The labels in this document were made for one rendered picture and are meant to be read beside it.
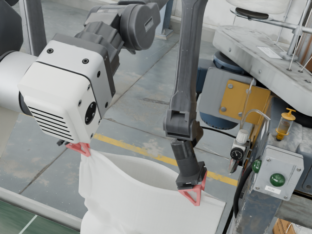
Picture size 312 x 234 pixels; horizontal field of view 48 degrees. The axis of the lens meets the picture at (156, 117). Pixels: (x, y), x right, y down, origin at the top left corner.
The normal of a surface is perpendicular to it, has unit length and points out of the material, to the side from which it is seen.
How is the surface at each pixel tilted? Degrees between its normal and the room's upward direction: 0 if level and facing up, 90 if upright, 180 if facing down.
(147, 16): 76
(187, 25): 70
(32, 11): 60
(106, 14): 34
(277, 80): 90
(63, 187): 0
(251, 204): 90
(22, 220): 0
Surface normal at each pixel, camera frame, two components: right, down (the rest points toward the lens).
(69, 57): -0.02, -0.52
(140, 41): 0.89, 0.13
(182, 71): -0.44, 0.04
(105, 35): 0.47, -0.29
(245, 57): -0.93, 0.04
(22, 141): 0.16, -0.85
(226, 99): -0.32, 0.44
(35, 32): 0.73, -0.04
